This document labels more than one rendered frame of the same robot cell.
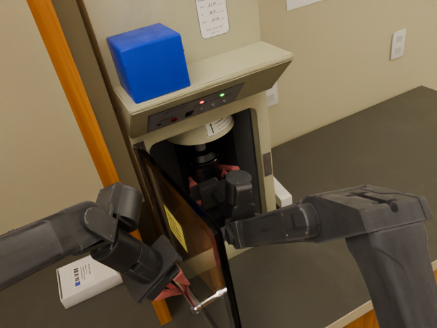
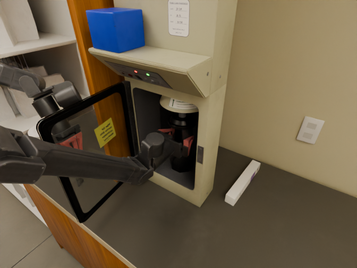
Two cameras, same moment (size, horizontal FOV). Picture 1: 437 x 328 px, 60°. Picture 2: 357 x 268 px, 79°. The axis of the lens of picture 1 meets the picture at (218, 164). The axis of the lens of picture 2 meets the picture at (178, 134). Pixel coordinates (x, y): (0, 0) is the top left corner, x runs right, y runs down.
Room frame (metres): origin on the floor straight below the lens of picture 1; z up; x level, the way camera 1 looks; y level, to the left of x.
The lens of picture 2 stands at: (0.40, -0.52, 1.65)
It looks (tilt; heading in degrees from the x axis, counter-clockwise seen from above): 35 degrees down; 54
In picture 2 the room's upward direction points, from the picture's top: straight up
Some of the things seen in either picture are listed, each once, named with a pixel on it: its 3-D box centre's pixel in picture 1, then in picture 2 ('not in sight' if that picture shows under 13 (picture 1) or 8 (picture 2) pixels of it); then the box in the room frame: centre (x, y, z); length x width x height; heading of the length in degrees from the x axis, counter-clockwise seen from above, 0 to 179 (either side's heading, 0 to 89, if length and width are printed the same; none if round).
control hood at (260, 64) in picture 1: (208, 95); (147, 71); (0.67, 0.00, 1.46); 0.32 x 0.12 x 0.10; 110
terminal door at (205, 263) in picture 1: (192, 259); (101, 153); (0.52, 0.09, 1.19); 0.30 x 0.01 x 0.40; 26
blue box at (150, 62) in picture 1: (148, 61); (117, 28); (0.64, 0.08, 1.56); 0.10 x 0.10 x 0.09; 20
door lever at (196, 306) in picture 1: (196, 289); not in sight; (0.44, 0.08, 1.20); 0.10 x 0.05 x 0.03; 26
